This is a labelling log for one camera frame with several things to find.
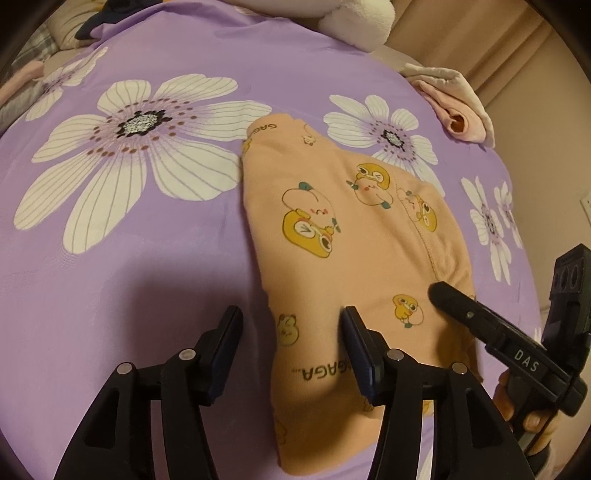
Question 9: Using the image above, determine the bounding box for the grey plaid cloth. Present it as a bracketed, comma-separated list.
[9, 23, 58, 70]

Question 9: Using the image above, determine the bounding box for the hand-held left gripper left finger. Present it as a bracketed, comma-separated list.
[53, 305, 244, 480]

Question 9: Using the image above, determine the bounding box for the white plush toy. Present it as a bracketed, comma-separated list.
[231, 0, 398, 47]

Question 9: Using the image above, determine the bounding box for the light pink cloth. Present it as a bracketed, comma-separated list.
[0, 62, 44, 100]

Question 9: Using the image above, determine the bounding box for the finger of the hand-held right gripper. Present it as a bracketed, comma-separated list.
[428, 281, 519, 352]

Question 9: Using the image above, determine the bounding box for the pink garment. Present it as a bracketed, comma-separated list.
[418, 83, 488, 144]

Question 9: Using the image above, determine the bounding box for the pale pillow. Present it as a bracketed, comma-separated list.
[53, 7, 109, 51]

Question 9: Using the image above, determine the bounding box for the purple floral bed sheet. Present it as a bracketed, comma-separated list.
[0, 0, 543, 480]

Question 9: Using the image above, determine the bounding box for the person's right hand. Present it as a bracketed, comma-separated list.
[493, 369, 561, 437]

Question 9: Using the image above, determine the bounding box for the pale pink cloth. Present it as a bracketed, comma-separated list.
[402, 62, 496, 148]

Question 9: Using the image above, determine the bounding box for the beige curtain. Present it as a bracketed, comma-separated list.
[385, 0, 578, 148]

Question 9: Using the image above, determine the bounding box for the navy cloth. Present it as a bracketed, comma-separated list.
[74, 9, 134, 40]

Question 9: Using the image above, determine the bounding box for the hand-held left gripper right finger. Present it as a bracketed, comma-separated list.
[340, 305, 522, 480]

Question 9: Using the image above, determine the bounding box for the orange cartoon print garment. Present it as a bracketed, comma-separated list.
[240, 114, 485, 476]

